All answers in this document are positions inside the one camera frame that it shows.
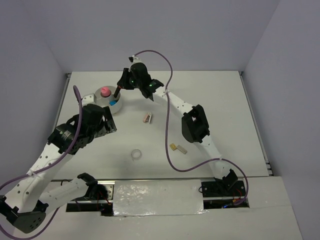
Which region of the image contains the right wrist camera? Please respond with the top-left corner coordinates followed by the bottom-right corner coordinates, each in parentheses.
top-left (128, 55), bottom-right (142, 65)

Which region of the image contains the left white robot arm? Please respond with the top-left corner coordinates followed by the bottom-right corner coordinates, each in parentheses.
top-left (0, 104), bottom-right (117, 234)

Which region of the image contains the tan small eraser block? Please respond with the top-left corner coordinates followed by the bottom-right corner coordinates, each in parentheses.
top-left (169, 143), bottom-right (177, 151)

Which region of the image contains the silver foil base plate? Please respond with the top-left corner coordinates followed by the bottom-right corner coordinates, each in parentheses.
top-left (65, 178), bottom-right (251, 217)

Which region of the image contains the grey eraser piece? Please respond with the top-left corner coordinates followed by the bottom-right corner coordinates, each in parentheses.
top-left (176, 145), bottom-right (188, 154)

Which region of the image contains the clear tape roll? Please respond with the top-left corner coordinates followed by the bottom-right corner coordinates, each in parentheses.
top-left (130, 149), bottom-right (142, 161)

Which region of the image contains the pink mini stapler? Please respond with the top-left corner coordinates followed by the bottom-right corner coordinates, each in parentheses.
top-left (142, 111), bottom-right (153, 124)

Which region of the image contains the pink marker pack bottle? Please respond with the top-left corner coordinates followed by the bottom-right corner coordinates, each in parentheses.
top-left (100, 86), bottom-right (112, 98)

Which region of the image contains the white round divided organizer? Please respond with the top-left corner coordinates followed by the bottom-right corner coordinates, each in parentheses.
top-left (94, 85), bottom-right (123, 114)

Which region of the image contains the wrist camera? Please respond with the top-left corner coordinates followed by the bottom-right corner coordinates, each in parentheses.
top-left (128, 55), bottom-right (142, 65)
top-left (81, 93), bottom-right (97, 107)

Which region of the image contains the black orange-tip highlighter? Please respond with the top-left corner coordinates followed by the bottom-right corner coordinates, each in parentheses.
top-left (113, 86), bottom-right (122, 98)

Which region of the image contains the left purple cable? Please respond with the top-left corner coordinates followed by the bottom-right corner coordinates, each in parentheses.
top-left (0, 85), bottom-right (85, 240)

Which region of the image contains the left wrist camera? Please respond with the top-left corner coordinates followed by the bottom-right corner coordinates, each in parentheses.
top-left (81, 93), bottom-right (97, 107)

